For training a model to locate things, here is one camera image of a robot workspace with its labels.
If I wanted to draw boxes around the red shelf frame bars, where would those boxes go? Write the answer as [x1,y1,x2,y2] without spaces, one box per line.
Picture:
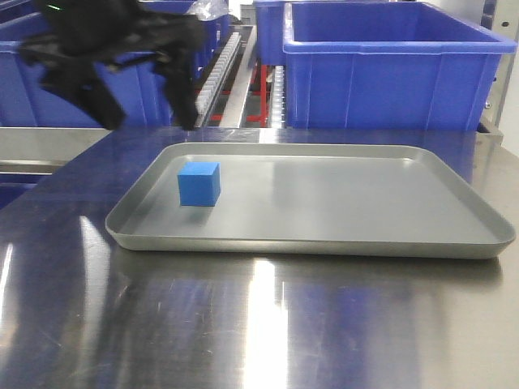
[206,62,272,128]

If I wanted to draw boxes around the white roller track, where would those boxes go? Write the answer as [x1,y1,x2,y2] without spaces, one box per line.
[195,32,242,128]
[270,66,285,128]

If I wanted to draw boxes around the blue bin lower shelf left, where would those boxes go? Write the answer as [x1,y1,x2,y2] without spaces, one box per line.
[0,173,48,208]

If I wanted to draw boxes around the white roller track left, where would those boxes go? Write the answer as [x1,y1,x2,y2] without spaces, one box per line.
[195,32,242,128]

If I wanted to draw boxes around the white roller track right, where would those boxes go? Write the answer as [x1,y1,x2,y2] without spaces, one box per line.
[270,66,285,128]

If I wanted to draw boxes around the clear plastic bag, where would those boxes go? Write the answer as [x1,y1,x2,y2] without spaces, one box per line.
[187,0,229,21]

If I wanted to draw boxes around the blue plastic bin centre-left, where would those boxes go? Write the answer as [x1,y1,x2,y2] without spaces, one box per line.
[1,1,204,130]

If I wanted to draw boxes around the steel shelf front rail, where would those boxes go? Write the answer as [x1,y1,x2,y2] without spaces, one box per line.
[1,127,109,174]

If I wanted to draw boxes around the blue bin behind right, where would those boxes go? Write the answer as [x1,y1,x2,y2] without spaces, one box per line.
[253,0,287,66]

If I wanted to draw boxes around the blue foam cube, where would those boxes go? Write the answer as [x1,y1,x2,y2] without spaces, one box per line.
[177,161,221,207]

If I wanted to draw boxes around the blue bin behind centre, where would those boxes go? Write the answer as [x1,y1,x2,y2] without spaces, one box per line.
[193,13,230,79]

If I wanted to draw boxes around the blue plastic bin right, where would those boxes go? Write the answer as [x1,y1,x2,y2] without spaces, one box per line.
[283,1,517,131]

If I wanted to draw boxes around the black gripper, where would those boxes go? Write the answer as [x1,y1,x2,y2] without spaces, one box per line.
[18,1,205,130]

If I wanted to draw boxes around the grey metal tray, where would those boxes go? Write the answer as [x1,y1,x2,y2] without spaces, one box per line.
[105,143,516,259]

